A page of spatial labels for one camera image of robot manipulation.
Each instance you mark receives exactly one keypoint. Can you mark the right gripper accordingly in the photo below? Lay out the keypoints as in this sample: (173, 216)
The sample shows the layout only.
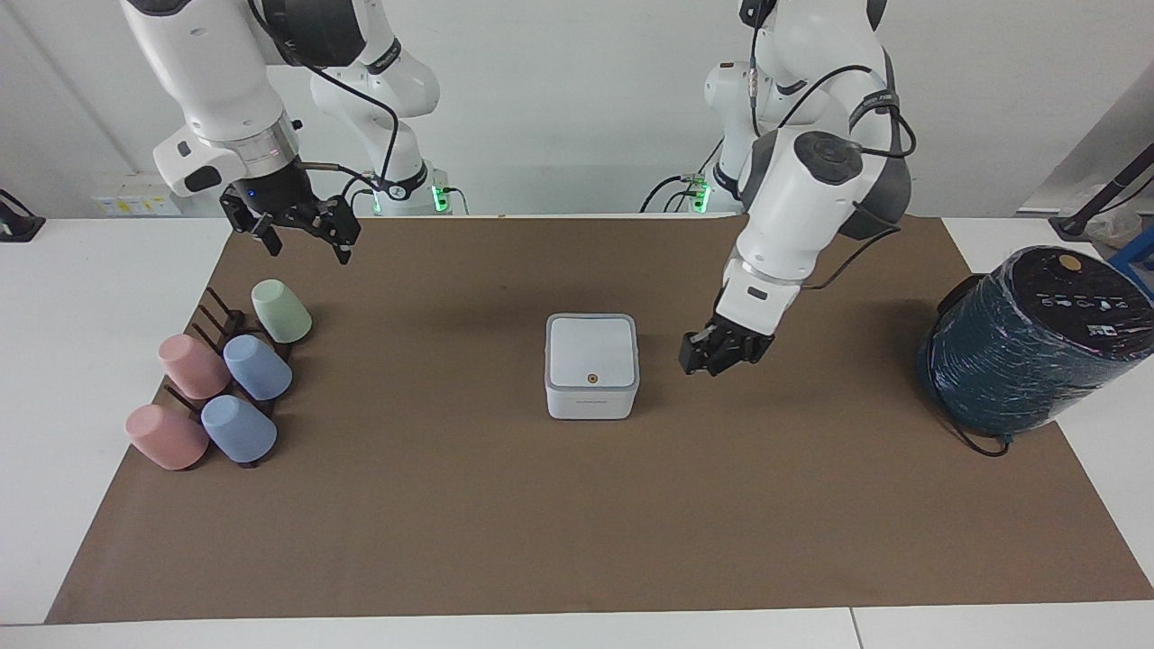
(275, 187)

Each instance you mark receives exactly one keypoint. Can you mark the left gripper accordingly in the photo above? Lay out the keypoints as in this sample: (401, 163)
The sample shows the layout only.
(750, 339)

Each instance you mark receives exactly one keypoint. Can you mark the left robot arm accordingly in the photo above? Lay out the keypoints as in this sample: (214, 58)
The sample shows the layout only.
(816, 180)

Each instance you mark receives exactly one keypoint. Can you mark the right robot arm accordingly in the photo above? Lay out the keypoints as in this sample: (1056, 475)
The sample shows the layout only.
(216, 81)

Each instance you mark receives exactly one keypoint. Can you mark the white square trash can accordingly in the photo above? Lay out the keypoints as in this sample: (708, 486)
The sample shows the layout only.
(591, 361)

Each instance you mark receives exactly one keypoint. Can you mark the green cup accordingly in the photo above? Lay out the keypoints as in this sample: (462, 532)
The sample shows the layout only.
(281, 312)

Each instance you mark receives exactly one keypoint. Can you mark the dark brown cup rack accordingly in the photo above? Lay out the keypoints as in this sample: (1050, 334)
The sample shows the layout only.
(227, 321)

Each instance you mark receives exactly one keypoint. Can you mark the blue cup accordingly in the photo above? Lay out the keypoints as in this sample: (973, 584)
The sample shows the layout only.
(258, 366)
(238, 429)

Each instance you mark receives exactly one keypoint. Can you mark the pink cup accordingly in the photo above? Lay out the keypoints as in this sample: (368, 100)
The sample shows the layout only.
(166, 436)
(193, 365)

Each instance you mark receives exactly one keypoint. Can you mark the black stand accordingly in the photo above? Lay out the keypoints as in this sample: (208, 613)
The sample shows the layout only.
(18, 223)
(1104, 194)

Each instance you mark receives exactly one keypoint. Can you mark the dark plastic-wrapped round appliance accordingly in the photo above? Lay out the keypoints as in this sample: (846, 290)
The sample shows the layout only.
(1037, 351)

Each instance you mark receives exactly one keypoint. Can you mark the blue box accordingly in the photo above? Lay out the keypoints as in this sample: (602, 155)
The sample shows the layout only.
(1138, 261)

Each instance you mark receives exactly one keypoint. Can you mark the white wall socket strip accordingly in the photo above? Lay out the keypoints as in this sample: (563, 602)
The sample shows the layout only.
(135, 202)

